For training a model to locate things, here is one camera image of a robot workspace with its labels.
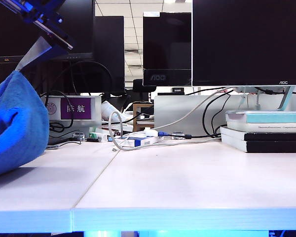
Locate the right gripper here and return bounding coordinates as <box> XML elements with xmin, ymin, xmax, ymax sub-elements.
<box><xmin>0</xmin><ymin>0</ymin><xmax>74</xmax><ymax>72</ymax></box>

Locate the blue microfibre rag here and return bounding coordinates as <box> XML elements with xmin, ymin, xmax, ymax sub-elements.
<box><xmin>0</xmin><ymin>70</ymin><xmax>50</xmax><ymax>179</ymax></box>

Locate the black monitor with thin bezel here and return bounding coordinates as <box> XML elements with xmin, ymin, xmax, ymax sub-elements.
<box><xmin>0</xmin><ymin>0</ymin><xmax>95</xmax><ymax>64</ymax></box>

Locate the white panel with purple sign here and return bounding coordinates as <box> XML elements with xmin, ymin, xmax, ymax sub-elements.
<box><xmin>40</xmin><ymin>95</ymin><xmax>102</xmax><ymax>145</ymax></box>

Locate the black monitor back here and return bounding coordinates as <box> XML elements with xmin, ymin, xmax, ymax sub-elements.
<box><xmin>93</xmin><ymin>16</ymin><xmax>125</xmax><ymax>94</ymax></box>

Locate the green and white small box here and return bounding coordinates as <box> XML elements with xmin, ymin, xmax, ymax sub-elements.
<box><xmin>88</xmin><ymin>132</ymin><xmax>110</xmax><ymax>143</ymax></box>

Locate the black office chair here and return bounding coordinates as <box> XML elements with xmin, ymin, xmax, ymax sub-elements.
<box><xmin>132</xmin><ymin>79</ymin><xmax>156</xmax><ymax>102</ymax></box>

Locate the small wooden shelf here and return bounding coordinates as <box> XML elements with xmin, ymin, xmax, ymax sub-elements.
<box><xmin>132</xmin><ymin>103</ymin><xmax>155</xmax><ymax>132</ymax></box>

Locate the small black AOC monitor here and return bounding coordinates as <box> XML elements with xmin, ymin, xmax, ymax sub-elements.
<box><xmin>142</xmin><ymin>12</ymin><xmax>192</xmax><ymax>87</ymax></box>

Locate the blue and white box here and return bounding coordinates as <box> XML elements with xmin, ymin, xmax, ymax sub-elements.
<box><xmin>113</xmin><ymin>135</ymin><xmax>164</xmax><ymax>149</ymax></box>

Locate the white adapter with blue plug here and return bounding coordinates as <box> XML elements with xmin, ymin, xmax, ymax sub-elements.
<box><xmin>144</xmin><ymin>126</ymin><xmax>169</xmax><ymax>138</ymax></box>

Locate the grey desk partition panel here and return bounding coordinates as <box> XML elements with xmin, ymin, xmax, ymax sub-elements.
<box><xmin>153</xmin><ymin>95</ymin><xmax>296</xmax><ymax>137</ymax></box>

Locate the large black AOC monitor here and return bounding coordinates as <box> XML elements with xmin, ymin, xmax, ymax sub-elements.
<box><xmin>192</xmin><ymin>0</ymin><xmax>296</xmax><ymax>87</ymax></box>

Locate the white book with printed spine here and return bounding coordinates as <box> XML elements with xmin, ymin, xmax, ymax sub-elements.
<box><xmin>226</xmin><ymin>121</ymin><xmax>296</xmax><ymax>134</ymax></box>

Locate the teal covered book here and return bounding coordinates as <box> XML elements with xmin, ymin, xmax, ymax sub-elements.
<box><xmin>224</xmin><ymin>110</ymin><xmax>296</xmax><ymax>124</ymax></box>

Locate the black book with white cover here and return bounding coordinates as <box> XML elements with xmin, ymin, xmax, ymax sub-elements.
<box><xmin>220</xmin><ymin>137</ymin><xmax>296</xmax><ymax>154</ymax></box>
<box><xmin>220</xmin><ymin>126</ymin><xmax>296</xmax><ymax>142</ymax></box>

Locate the silver monitor stand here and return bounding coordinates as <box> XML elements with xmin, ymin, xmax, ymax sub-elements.
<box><xmin>233</xmin><ymin>85</ymin><xmax>296</xmax><ymax>112</ymax></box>

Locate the black arched cable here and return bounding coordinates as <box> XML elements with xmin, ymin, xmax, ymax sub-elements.
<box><xmin>55</xmin><ymin>60</ymin><xmax>113</xmax><ymax>97</ymax></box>

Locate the black looped cable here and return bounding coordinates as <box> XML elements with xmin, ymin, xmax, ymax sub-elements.
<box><xmin>40</xmin><ymin>90</ymin><xmax>75</xmax><ymax>130</ymax></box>

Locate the long grey white cable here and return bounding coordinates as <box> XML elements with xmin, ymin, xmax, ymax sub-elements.
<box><xmin>108</xmin><ymin>86</ymin><xmax>235</xmax><ymax>152</ymax></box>

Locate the black curved cable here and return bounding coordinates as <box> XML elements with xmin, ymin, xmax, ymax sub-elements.
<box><xmin>202</xmin><ymin>89</ymin><xmax>234</xmax><ymax>138</ymax></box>

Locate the black cable with ferrite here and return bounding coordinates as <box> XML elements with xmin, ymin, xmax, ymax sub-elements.
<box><xmin>172</xmin><ymin>133</ymin><xmax>222</xmax><ymax>139</ymax></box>

